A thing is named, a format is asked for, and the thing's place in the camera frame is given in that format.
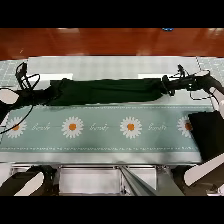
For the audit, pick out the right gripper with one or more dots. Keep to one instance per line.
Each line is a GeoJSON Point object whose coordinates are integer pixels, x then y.
{"type": "Point", "coordinates": [178, 84]}

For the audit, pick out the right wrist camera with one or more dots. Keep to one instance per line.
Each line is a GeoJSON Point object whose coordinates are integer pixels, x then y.
{"type": "Point", "coordinates": [181, 70]}

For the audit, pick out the silver frame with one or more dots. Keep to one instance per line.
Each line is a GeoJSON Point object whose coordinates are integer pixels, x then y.
{"type": "Point", "coordinates": [140, 181]}

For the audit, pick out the dark green shirt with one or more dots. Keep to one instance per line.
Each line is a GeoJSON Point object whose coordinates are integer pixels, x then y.
{"type": "Point", "coordinates": [106, 90]}

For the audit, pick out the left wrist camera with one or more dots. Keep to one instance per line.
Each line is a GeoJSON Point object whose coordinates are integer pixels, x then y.
{"type": "Point", "coordinates": [22, 71]}

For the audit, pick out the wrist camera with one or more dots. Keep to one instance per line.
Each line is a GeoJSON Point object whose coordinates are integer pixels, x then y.
{"type": "Point", "coordinates": [22, 71]}
{"type": "Point", "coordinates": [181, 70]}

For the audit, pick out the black garment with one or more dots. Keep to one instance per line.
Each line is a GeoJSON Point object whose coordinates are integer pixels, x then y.
{"type": "Point", "coordinates": [208, 136]}

